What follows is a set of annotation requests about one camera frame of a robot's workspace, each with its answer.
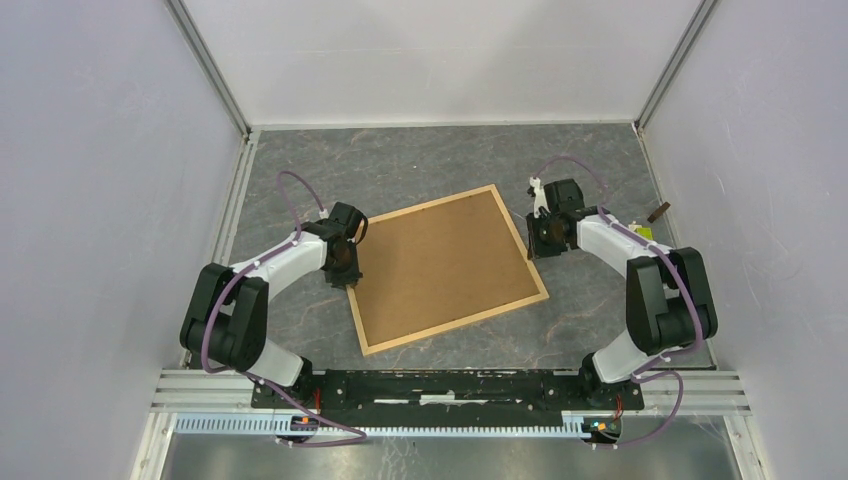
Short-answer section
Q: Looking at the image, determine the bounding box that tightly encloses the small brown block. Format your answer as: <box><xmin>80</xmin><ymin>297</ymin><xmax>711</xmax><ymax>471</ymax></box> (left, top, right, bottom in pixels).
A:
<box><xmin>647</xmin><ymin>202</ymin><xmax>671</xmax><ymax>223</ymax></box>

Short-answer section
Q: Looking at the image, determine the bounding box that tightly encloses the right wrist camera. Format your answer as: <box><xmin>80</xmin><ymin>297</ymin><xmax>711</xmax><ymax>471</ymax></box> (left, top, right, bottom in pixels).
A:
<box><xmin>527</xmin><ymin>177</ymin><xmax>549</xmax><ymax>218</ymax></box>

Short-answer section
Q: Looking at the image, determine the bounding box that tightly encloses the brown backing board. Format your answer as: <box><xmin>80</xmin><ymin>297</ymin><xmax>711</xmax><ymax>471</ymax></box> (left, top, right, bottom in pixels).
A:
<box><xmin>352</xmin><ymin>192</ymin><xmax>542</xmax><ymax>348</ymax></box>

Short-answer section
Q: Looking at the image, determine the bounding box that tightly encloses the wooden picture frame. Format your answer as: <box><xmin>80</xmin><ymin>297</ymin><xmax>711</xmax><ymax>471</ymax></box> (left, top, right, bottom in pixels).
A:
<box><xmin>345</xmin><ymin>184</ymin><xmax>551</xmax><ymax>358</ymax></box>

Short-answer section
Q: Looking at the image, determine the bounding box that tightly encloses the blue white cable duct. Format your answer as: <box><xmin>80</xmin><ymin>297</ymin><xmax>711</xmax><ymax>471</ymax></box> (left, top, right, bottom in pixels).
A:
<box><xmin>174</xmin><ymin>413</ymin><xmax>619</xmax><ymax>440</ymax></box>

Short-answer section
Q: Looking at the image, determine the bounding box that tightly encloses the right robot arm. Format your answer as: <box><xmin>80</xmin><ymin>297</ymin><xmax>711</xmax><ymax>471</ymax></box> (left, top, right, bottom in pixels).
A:
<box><xmin>526</xmin><ymin>177</ymin><xmax>718</xmax><ymax>408</ymax></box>

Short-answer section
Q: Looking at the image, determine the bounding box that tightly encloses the toy car with green block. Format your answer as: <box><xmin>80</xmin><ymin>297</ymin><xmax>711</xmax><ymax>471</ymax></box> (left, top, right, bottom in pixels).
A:
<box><xmin>628</xmin><ymin>223</ymin><xmax>654</xmax><ymax>241</ymax></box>

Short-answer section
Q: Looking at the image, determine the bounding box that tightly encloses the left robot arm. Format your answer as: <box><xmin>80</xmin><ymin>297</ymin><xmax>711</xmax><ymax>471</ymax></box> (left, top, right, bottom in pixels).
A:
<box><xmin>179</xmin><ymin>202</ymin><xmax>369</xmax><ymax>408</ymax></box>

